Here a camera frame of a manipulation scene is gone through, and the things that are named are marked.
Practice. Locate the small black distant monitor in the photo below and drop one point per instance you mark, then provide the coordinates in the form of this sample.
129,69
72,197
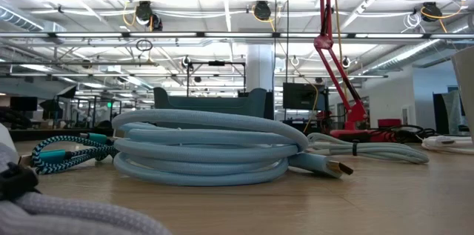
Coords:
24,103

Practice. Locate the red low box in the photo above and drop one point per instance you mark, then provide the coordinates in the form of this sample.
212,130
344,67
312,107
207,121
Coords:
389,123

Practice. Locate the red desk lamp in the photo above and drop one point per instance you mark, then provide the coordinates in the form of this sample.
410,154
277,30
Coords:
357,112

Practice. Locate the black distant station frame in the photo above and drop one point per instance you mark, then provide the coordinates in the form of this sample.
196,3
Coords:
216,63

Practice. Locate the teal plastic bin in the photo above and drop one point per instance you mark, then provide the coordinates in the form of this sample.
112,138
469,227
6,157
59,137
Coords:
255,103

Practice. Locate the black room monitor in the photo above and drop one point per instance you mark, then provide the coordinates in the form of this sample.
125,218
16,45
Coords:
303,96

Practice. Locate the black standing panel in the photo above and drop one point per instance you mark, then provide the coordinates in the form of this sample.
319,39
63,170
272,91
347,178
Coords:
440,112

